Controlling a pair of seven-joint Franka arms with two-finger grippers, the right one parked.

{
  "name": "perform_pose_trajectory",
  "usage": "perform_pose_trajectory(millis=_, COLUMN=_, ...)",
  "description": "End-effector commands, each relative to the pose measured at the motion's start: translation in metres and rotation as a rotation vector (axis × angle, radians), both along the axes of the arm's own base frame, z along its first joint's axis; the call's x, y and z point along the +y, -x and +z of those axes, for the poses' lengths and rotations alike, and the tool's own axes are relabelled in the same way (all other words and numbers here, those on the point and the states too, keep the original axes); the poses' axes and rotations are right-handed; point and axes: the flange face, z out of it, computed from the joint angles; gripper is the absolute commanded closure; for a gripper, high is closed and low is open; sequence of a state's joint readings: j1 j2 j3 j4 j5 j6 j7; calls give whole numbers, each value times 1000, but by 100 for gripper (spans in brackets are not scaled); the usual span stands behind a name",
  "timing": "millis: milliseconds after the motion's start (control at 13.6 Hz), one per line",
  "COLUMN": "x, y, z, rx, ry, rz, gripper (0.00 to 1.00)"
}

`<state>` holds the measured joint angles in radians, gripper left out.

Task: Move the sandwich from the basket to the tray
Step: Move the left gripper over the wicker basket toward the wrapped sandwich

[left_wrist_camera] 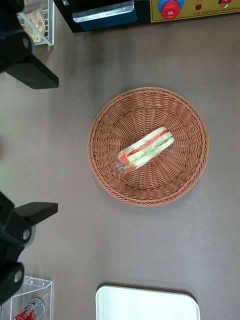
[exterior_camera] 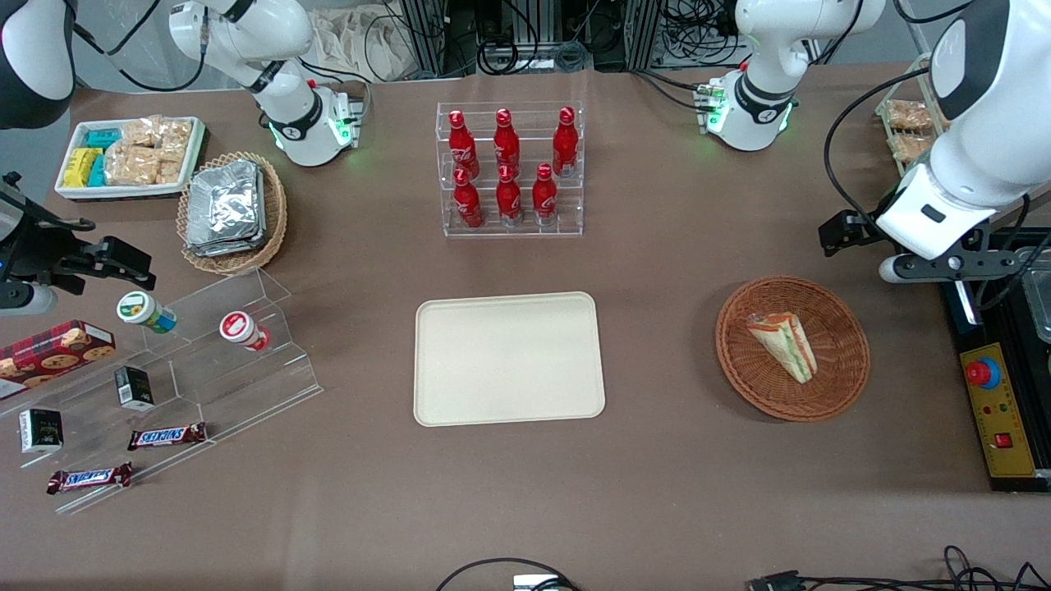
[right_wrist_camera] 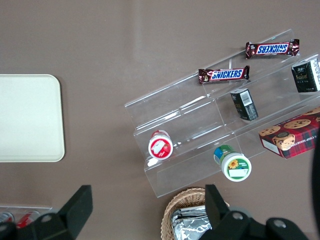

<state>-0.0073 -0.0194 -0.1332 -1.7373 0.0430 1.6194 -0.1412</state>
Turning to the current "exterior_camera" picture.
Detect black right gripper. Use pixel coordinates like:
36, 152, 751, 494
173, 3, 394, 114
0, 174, 157, 290

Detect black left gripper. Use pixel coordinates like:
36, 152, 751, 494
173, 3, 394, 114
818, 208, 914, 257

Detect triangle sandwich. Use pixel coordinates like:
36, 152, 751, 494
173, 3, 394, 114
746, 310, 819, 385

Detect round brown wicker basket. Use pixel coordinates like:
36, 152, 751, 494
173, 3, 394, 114
714, 275, 871, 424

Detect light oval wicker basket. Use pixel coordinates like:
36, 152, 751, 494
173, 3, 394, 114
176, 151, 288, 276

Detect beige plastic tray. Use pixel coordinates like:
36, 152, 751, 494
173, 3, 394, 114
413, 291, 607, 428

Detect green lid yogurt cup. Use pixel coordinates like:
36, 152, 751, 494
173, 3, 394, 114
116, 291, 178, 334

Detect white plastic bin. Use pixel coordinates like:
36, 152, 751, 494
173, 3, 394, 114
54, 116, 208, 202

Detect yellow snack packet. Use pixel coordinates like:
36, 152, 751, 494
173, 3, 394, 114
62, 148, 103, 188

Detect bagged brown snack pack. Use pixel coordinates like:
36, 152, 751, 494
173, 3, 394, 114
885, 98, 937, 132
889, 134, 937, 163

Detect red tartan cookie box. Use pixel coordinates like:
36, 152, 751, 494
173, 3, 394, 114
0, 319, 117, 401

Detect small black carton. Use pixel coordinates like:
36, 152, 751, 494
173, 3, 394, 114
113, 365, 155, 411
18, 408, 65, 455

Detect silver foil packet stack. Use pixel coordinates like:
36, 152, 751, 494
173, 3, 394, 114
185, 159, 268, 258

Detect clear acrylic stepped display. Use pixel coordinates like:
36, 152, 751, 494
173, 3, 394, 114
0, 267, 324, 516

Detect red lid yogurt cup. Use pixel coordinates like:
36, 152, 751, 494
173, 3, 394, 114
218, 310, 272, 353

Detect Snickers chocolate bar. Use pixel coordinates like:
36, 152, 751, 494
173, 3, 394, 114
127, 422, 209, 451
46, 462, 134, 495

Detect clear plastic container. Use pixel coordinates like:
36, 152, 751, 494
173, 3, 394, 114
1021, 246, 1051, 346

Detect yellow emergency stop box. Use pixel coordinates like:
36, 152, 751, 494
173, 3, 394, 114
959, 341, 1040, 481

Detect red cola bottle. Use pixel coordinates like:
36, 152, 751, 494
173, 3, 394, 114
452, 168, 484, 230
447, 109, 480, 176
552, 106, 579, 178
496, 164, 524, 227
532, 163, 559, 227
493, 108, 521, 172

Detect cream cloth bag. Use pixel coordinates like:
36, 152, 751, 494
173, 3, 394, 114
310, 7, 411, 81

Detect clear acrylic bottle rack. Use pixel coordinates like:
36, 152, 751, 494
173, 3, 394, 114
435, 100, 585, 239

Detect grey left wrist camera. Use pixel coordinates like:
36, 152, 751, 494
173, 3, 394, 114
879, 250, 1029, 285

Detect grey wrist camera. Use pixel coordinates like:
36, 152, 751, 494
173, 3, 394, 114
879, 250, 1029, 285
0, 282, 60, 318

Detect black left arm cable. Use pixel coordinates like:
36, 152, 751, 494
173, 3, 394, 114
823, 66, 934, 239

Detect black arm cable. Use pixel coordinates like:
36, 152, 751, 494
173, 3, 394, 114
823, 66, 934, 239
72, 0, 206, 93

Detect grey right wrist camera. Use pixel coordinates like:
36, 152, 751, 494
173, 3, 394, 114
0, 282, 60, 318

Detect white wire rack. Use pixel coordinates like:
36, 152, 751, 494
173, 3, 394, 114
874, 53, 953, 178

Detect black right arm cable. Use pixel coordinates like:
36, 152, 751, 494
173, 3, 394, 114
72, 0, 206, 93

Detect tangled black cables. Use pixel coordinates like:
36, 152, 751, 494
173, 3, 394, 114
661, 0, 740, 66

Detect black coiled cable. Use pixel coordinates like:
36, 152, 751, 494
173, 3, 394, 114
943, 545, 1051, 591

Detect black cable with connector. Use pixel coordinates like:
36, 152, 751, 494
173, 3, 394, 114
747, 570, 1051, 591

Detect aluminium profile frame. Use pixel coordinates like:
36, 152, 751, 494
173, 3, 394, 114
398, 0, 662, 75

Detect black looped cable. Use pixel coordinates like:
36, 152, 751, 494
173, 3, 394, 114
434, 557, 580, 591

